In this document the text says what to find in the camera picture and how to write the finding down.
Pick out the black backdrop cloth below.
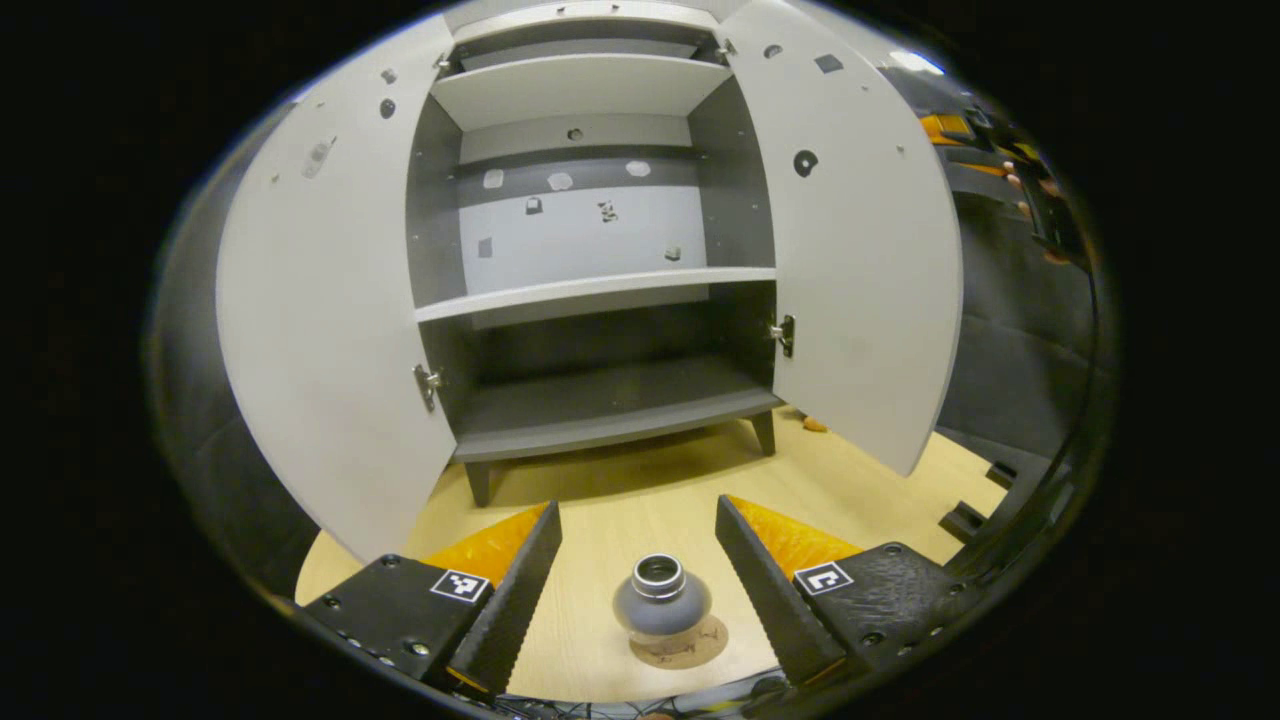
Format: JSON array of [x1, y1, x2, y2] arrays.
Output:
[[150, 65, 1106, 601]]

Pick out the round cork coaster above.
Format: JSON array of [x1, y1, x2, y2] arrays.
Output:
[[628, 615, 729, 669]]

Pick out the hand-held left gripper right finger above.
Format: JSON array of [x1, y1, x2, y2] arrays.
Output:
[[715, 494, 986, 689]]

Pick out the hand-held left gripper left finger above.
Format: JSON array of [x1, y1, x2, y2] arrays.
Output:
[[300, 500, 563, 698]]

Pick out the silver bottle with printed label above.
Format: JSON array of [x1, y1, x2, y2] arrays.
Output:
[[612, 553, 713, 646]]

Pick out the white cabinet door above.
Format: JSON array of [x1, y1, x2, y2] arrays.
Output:
[[718, 0, 964, 477], [215, 12, 459, 564]]

